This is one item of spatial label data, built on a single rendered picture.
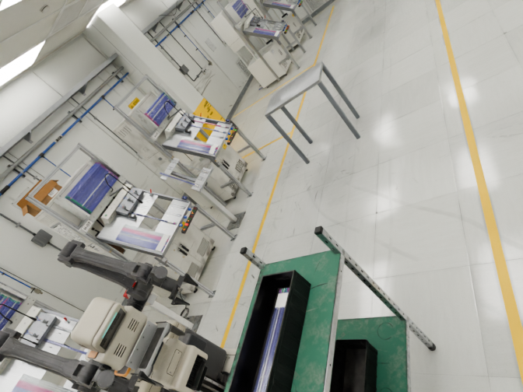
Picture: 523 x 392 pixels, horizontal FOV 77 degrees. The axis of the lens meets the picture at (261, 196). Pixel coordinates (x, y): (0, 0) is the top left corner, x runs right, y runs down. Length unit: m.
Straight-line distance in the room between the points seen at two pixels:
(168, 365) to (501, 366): 1.61
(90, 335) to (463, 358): 1.78
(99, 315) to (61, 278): 3.28
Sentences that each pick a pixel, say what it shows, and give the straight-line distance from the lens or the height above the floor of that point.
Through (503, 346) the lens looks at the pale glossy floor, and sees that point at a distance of 2.07.
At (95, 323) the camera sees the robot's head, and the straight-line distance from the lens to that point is 1.77.
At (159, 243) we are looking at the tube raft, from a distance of 3.42.
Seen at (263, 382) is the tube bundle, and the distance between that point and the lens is 1.27.
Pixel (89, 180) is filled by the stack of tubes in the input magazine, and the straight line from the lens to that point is 3.73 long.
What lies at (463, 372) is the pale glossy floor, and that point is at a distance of 2.07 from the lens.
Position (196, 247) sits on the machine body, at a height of 0.25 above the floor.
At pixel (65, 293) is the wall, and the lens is 5.03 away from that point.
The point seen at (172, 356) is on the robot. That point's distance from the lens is 2.00.
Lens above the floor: 1.89
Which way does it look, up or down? 27 degrees down
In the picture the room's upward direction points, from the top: 46 degrees counter-clockwise
